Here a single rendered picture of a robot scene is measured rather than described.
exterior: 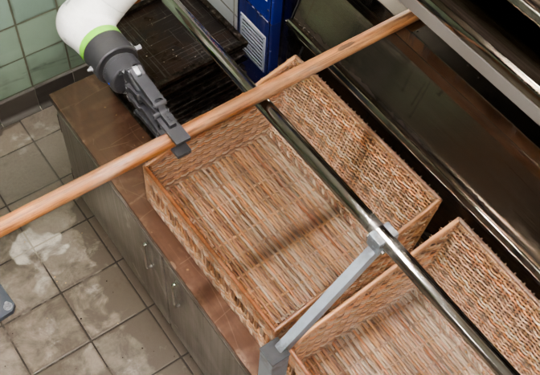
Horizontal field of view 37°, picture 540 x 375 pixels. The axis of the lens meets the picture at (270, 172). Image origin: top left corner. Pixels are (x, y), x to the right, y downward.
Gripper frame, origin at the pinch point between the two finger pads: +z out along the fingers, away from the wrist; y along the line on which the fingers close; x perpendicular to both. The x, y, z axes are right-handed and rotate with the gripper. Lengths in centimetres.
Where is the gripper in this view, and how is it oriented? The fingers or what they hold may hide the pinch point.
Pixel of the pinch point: (174, 136)
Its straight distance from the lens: 150.4
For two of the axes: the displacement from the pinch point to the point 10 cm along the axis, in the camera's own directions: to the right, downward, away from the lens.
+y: -0.4, 5.8, 8.2
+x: -8.1, 4.5, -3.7
